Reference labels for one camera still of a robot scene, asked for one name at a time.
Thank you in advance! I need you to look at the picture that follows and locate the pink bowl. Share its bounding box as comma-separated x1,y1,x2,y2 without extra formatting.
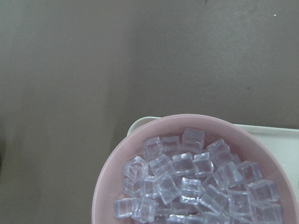
92,114,299,224

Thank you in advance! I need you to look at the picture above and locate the pile of clear ice cubes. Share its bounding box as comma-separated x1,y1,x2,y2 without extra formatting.
114,128,284,224

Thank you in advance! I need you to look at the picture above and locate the cream plastic tray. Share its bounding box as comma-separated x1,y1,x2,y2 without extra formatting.
128,118,299,168

